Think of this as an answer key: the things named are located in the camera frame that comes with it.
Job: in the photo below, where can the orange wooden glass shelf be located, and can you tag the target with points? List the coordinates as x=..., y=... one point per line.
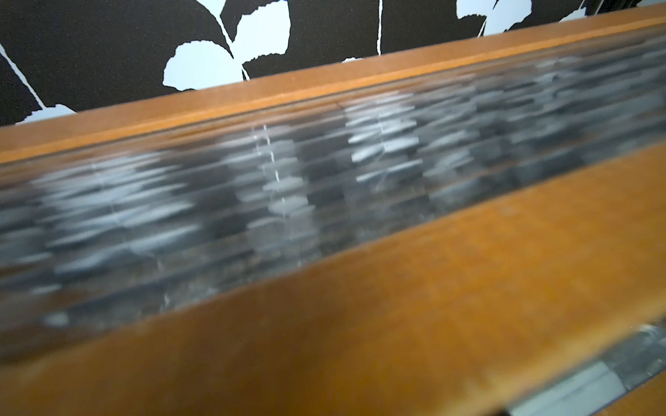
x=473, y=228

